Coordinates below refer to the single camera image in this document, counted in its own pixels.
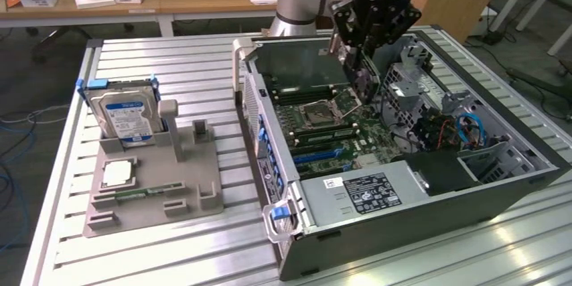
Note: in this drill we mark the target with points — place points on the low-profile graphics card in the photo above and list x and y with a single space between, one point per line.
363 78

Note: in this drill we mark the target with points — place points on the black power adapter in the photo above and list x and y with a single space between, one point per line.
492 38

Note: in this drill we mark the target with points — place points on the metal disk bay cage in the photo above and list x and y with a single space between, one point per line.
411 98

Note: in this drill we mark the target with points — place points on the metal socket cover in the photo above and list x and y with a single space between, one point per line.
344 102

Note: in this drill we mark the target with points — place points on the CPU socket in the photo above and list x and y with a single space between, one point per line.
317 114

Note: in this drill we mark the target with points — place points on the wooden desk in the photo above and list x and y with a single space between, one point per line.
187 1

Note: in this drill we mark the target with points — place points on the grey power supply with label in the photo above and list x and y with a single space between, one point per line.
321 205

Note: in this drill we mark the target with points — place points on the hard disk in blue caddy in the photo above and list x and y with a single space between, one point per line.
125 115

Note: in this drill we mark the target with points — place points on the open black PC case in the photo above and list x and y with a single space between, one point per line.
401 219

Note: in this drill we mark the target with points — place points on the blue case latch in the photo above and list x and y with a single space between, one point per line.
279 213

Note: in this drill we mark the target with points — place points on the black office chair base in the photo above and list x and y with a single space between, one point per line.
56 36

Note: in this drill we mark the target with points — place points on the silver CPU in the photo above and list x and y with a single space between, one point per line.
117 173

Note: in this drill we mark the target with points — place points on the green RAM stick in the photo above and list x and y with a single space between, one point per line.
133 194

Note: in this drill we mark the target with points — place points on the grey parts rack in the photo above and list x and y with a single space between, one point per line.
152 212

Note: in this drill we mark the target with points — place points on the orange card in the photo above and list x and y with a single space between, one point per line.
13 0

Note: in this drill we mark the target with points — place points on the metal disk bay bracket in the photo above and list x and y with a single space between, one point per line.
487 162

